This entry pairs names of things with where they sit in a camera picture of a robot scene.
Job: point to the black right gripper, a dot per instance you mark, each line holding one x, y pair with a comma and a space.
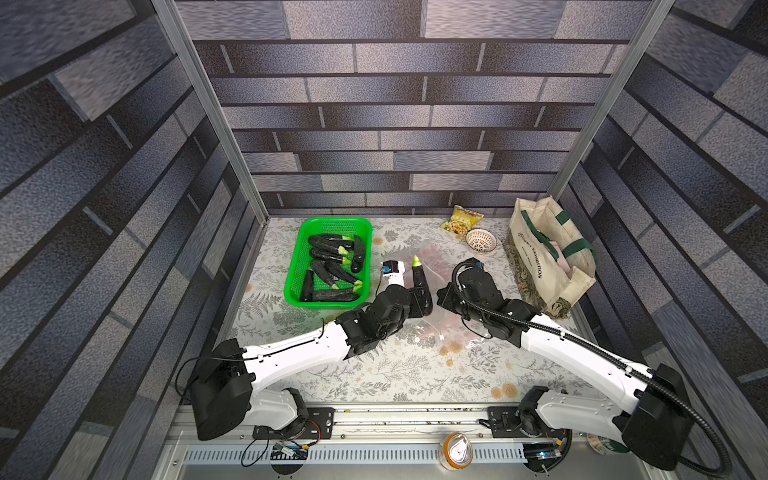
469, 279

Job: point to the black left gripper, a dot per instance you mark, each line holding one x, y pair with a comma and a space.
408, 295

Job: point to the large eggplant front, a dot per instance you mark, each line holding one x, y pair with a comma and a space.
335, 295

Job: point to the long eggplant stem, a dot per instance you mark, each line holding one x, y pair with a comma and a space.
333, 256

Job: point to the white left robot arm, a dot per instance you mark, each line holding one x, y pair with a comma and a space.
230, 387

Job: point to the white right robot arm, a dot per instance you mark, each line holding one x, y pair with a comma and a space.
646, 409

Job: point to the long eggplant centre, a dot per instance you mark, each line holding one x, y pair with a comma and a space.
338, 271

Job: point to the small patterned bowl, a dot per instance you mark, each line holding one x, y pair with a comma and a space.
481, 240

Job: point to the floral patterned table mat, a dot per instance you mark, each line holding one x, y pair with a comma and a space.
429, 360

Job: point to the yellow snack packet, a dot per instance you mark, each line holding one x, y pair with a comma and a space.
462, 221

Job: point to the green plastic basket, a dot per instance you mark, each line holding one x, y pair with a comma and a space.
301, 260

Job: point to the tape roll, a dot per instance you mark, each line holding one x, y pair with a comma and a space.
455, 452

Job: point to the green drink can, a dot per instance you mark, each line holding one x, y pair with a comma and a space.
605, 446

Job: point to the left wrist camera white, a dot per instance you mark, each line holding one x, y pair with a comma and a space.
393, 273

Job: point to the small eggplant at basket wall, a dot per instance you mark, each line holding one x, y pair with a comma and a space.
307, 290

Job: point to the beige tote bag green handles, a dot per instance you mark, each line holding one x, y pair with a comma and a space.
554, 265

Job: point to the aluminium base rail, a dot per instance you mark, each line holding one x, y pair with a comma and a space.
367, 441

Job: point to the aluminium frame post right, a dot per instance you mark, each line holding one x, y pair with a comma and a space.
657, 13

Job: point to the aluminium frame post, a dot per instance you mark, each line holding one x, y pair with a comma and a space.
657, 13
175, 29

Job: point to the aluminium frame post left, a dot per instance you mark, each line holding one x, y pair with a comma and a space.
175, 29

